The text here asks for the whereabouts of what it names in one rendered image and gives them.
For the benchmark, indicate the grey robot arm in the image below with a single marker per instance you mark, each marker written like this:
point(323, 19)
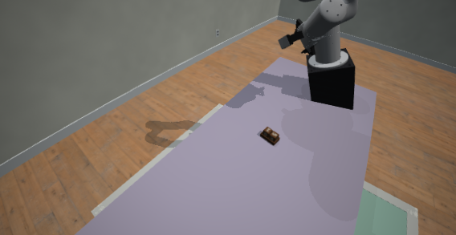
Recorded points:
point(321, 24)

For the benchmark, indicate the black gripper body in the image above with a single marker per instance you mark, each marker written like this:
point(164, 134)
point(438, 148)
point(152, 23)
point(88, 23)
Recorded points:
point(307, 42)

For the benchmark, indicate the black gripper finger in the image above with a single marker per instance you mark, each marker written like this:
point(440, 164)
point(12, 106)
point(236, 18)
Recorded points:
point(298, 23)
point(310, 51)

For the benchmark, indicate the brown number cube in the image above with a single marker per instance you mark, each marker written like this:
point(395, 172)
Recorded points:
point(267, 131)
point(274, 136)

